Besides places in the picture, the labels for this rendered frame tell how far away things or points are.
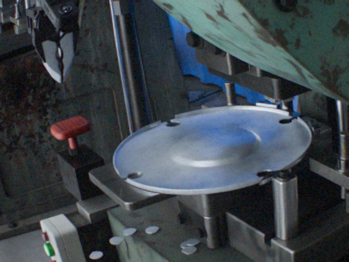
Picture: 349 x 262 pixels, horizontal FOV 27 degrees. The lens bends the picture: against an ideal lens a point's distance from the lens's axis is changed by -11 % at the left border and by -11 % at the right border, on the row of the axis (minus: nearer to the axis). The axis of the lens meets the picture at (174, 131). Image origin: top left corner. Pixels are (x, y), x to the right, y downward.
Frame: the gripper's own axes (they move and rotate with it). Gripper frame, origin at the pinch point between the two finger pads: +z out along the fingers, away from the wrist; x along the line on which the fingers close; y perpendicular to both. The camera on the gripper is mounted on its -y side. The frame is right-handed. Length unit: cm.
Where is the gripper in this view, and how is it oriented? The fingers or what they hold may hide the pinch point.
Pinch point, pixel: (62, 76)
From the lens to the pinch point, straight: 134.7
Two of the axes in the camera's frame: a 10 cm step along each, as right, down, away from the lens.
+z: 1.5, 9.2, 3.7
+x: -8.7, 3.0, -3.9
